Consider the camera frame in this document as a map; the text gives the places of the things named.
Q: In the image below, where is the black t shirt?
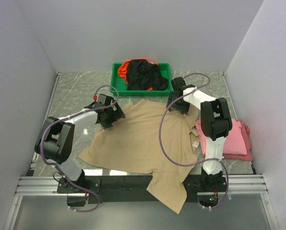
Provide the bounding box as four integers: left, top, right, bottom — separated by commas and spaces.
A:
126, 59, 168, 91

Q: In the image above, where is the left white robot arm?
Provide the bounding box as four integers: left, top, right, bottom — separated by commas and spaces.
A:
35, 94, 126, 193

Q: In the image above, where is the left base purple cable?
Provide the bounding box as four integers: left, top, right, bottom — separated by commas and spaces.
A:
66, 191, 103, 213

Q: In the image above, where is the dark pink folded t shirt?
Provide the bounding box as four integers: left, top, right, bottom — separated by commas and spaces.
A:
223, 119, 253, 161

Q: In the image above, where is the green plastic bin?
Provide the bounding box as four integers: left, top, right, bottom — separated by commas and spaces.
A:
110, 62, 172, 97

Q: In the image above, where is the orange t shirt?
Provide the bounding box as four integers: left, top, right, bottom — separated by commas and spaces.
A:
118, 59, 152, 91

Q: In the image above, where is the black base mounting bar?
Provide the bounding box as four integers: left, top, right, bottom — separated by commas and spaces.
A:
56, 174, 227, 204

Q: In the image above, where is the light pink folded t shirt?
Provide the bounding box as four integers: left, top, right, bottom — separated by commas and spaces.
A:
195, 119, 247, 157

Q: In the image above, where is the beige t shirt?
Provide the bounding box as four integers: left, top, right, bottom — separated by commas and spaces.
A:
79, 99, 200, 213

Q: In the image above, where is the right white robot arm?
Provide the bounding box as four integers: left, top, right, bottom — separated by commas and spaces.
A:
167, 77, 232, 191

